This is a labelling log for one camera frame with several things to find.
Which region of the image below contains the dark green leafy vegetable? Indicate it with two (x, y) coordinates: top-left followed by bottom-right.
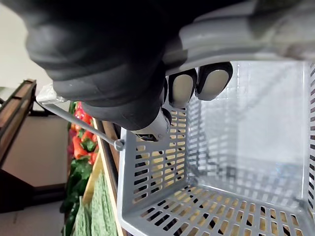
(60, 157), (99, 236)

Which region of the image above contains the dark wooden shelf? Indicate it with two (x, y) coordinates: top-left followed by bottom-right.
(0, 78), (70, 214)

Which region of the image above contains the grey plastic shopping basket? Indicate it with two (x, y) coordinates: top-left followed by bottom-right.
(35, 0), (315, 236)

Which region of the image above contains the red bell pepper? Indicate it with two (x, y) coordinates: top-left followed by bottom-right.
(81, 130), (98, 144)
(73, 108), (93, 126)
(72, 136), (91, 159)

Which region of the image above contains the green bumpy bitter gourd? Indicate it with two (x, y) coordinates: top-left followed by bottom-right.
(90, 169), (118, 236)
(73, 196), (92, 236)

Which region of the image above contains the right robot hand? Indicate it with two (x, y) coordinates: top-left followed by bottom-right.
(7, 0), (256, 144)

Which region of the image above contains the light wooden produce crate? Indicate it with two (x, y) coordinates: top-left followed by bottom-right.
(82, 118), (124, 236)

